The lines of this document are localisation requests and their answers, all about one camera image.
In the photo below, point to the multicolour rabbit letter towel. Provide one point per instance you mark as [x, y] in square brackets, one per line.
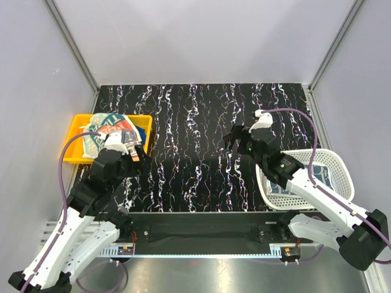
[98, 128]

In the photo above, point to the yellow plastic bin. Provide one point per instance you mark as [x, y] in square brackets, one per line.
[73, 154]

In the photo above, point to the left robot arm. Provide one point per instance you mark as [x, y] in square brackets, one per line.
[61, 260]

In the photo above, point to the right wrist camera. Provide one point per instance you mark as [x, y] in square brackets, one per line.
[264, 120]

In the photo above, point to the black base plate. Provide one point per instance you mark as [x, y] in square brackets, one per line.
[205, 233]

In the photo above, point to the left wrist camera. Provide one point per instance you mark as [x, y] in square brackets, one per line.
[114, 142]

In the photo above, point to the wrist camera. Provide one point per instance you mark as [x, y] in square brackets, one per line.
[264, 120]
[114, 142]

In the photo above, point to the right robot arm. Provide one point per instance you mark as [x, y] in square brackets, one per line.
[357, 234]

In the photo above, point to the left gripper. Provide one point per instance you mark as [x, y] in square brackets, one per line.
[142, 166]

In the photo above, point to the right controller board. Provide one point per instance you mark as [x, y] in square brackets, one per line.
[291, 252]

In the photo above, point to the left controller board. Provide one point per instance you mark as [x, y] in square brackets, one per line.
[125, 251]

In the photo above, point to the white plastic basket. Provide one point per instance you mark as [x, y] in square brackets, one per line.
[342, 183]

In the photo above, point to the aluminium frame post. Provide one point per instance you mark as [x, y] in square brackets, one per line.
[66, 33]
[342, 32]

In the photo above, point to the right aluminium frame post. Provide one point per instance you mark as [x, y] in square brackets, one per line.
[342, 32]

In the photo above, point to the controller board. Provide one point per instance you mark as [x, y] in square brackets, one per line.
[125, 251]
[291, 252]

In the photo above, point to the blue patterned folded towel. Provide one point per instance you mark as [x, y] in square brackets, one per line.
[321, 173]

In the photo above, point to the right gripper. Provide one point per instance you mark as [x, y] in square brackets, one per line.
[239, 132]

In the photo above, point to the left aluminium frame post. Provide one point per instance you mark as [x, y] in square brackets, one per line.
[66, 33]

